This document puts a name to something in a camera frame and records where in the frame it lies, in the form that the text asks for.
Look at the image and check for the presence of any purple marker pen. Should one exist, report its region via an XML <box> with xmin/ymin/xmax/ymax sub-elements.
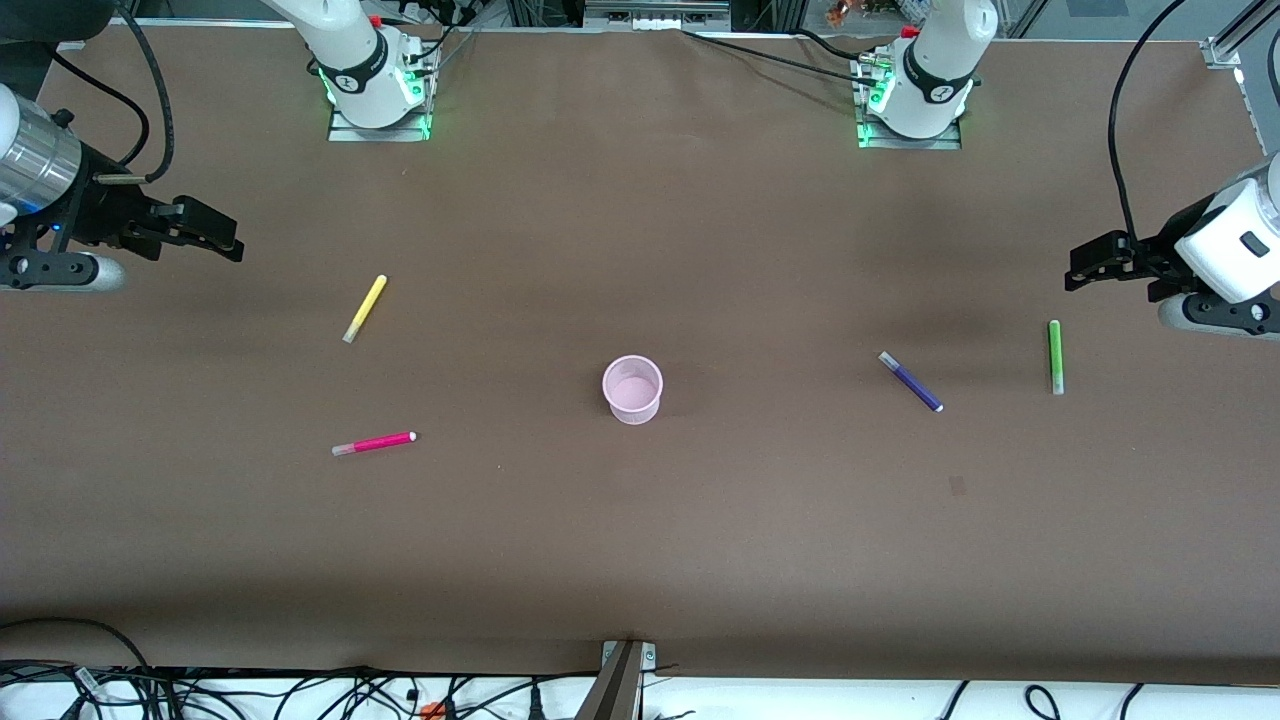
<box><xmin>878</xmin><ymin>350</ymin><xmax>945</xmax><ymax>414</ymax></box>

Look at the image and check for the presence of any black arched cable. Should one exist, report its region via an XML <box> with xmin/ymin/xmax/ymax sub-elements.
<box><xmin>0</xmin><ymin>617</ymin><xmax>153</xmax><ymax>720</ymax></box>

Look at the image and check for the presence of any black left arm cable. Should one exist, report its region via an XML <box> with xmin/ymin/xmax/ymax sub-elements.
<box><xmin>1107</xmin><ymin>0</ymin><xmax>1201</xmax><ymax>241</ymax></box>

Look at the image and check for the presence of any aluminium corner extrusion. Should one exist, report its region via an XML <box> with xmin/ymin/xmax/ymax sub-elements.
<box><xmin>1203</xmin><ymin>0</ymin><xmax>1280</xmax><ymax>71</ymax></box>

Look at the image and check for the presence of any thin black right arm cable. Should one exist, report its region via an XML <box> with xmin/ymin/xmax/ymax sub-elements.
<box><xmin>45</xmin><ymin>45</ymin><xmax>152</xmax><ymax>167</ymax></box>

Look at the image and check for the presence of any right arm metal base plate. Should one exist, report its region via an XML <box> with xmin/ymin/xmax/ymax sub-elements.
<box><xmin>328</xmin><ymin>68</ymin><xmax>434</xmax><ymax>143</ymax></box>

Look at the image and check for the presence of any pink mesh pen holder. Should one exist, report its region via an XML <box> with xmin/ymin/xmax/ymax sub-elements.
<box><xmin>601</xmin><ymin>354</ymin><xmax>665</xmax><ymax>426</ymax></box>

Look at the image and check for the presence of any short black base cable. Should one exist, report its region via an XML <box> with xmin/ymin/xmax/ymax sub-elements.
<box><xmin>795</xmin><ymin>28</ymin><xmax>871</xmax><ymax>63</ymax></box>

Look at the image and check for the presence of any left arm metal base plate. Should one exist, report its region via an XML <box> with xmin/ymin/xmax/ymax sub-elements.
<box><xmin>857</xmin><ymin>55</ymin><xmax>963</xmax><ymax>151</ymax></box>

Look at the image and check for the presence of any yellow marker pen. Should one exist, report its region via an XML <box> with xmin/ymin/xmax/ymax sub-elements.
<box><xmin>342</xmin><ymin>274</ymin><xmax>388</xmax><ymax>345</ymax></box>

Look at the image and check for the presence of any long black base cable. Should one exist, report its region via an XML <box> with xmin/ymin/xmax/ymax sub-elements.
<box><xmin>683</xmin><ymin>30</ymin><xmax>881</xmax><ymax>87</ymax></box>

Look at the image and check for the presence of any pink marker pen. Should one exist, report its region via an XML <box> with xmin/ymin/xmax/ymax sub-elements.
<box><xmin>331</xmin><ymin>431</ymin><xmax>418</xmax><ymax>458</ymax></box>

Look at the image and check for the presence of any aluminium camera post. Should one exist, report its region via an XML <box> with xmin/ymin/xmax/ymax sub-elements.
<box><xmin>575</xmin><ymin>640</ymin><xmax>657</xmax><ymax>720</ymax></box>

